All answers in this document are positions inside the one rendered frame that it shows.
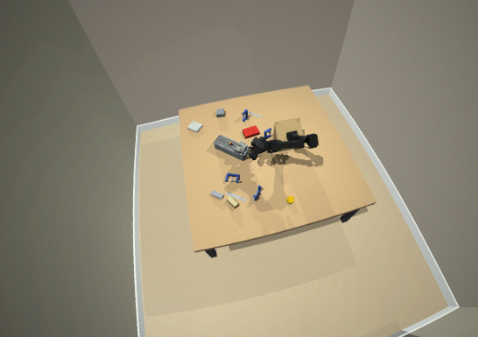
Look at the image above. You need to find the red rectangular block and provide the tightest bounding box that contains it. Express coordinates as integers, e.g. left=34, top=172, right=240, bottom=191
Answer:
left=243, top=125, right=260, bottom=138

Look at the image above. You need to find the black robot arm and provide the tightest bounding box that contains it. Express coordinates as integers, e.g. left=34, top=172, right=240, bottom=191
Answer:
left=251, top=131, right=319, bottom=154

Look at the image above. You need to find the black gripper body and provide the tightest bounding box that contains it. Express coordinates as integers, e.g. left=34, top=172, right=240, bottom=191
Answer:
left=249, top=137, right=267, bottom=160

